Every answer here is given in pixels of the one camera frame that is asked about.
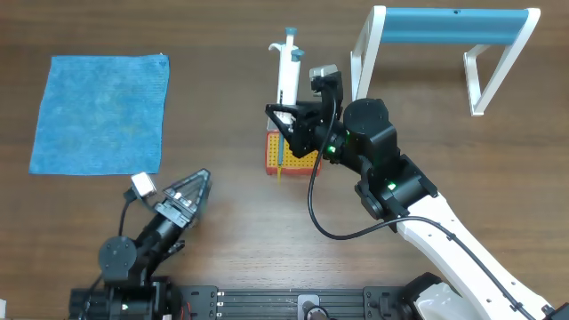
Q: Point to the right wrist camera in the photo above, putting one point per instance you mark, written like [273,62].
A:
[323,72]

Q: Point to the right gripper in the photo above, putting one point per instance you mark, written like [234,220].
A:
[313,124]

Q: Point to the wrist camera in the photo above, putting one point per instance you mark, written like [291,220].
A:
[143,184]
[323,72]

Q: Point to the red and yellow tip box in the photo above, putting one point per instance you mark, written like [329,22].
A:
[300,164]

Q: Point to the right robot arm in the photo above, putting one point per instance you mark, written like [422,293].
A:
[444,240]

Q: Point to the mounting rail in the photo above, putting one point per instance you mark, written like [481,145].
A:
[266,304]

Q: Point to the blue cloth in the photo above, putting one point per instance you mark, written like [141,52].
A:
[100,115]

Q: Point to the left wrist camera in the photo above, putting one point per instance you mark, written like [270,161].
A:
[143,184]

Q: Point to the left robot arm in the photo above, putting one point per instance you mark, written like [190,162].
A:
[120,262]

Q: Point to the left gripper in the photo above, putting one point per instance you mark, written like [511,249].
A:
[175,212]

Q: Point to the white and blue stand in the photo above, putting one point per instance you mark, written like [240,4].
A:
[444,26]

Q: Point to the white pipette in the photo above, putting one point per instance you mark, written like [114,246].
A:
[288,77]

